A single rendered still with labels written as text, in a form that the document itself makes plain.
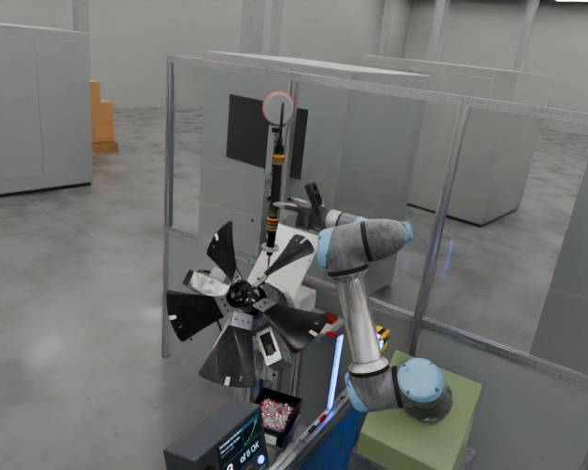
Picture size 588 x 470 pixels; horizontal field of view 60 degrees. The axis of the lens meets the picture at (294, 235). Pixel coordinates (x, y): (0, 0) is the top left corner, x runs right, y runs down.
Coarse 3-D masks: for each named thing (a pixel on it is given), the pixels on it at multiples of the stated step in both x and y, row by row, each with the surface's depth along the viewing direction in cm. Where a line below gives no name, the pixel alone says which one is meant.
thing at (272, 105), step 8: (272, 96) 244; (280, 96) 244; (288, 96) 245; (264, 104) 246; (272, 104) 245; (280, 104) 246; (288, 104) 246; (264, 112) 247; (272, 112) 247; (280, 112) 247; (288, 112) 247; (272, 120) 248; (288, 120) 249
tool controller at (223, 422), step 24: (216, 408) 140; (240, 408) 138; (192, 432) 130; (216, 432) 129; (240, 432) 132; (168, 456) 123; (192, 456) 120; (216, 456) 124; (240, 456) 132; (264, 456) 141
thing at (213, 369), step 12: (228, 336) 202; (240, 336) 204; (216, 348) 200; (228, 348) 201; (240, 348) 202; (252, 348) 205; (216, 360) 198; (228, 360) 199; (240, 360) 201; (252, 360) 203; (204, 372) 197; (216, 372) 197; (228, 372) 198; (240, 372) 199; (252, 372) 201; (240, 384) 197; (252, 384) 198
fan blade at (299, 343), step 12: (264, 312) 200; (276, 312) 201; (288, 312) 203; (300, 312) 204; (312, 312) 204; (276, 324) 196; (288, 324) 197; (300, 324) 197; (312, 324) 198; (324, 324) 198; (288, 336) 193; (300, 336) 193; (312, 336) 193; (300, 348) 189
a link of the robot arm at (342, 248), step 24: (336, 240) 139; (360, 240) 138; (336, 264) 140; (360, 264) 140; (336, 288) 145; (360, 288) 142; (360, 312) 141; (360, 336) 142; (360, 360) 143; (384, 360) 144; (360, 384) 142; (384, 384) 141; (360, 408) 144; (384, 408) 143
